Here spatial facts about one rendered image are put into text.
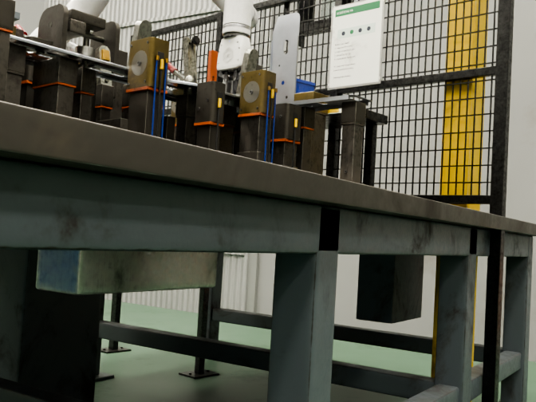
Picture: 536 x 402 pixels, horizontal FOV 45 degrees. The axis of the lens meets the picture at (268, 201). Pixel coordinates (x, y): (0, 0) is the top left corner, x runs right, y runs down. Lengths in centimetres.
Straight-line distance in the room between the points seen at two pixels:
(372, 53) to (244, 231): 155
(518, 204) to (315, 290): 294
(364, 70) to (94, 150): 181
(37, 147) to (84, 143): 5
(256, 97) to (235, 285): 300
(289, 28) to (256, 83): 49
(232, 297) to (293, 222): 371
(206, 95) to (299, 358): 85
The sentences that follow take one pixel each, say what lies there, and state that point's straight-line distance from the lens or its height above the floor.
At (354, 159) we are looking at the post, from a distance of 181.
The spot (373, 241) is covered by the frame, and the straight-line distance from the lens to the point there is 124.
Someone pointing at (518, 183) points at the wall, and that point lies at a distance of 393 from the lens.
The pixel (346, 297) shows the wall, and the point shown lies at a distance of 426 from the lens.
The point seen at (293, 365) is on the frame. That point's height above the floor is 40.
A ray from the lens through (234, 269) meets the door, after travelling 465.
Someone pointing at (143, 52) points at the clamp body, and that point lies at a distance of 158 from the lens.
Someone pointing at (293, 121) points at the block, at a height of 93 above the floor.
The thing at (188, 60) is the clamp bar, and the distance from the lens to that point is 212.
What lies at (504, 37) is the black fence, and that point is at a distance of 213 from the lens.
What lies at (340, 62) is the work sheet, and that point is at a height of 124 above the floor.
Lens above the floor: 61
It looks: 3 degrees up
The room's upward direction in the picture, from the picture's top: 3 degrees clockwise
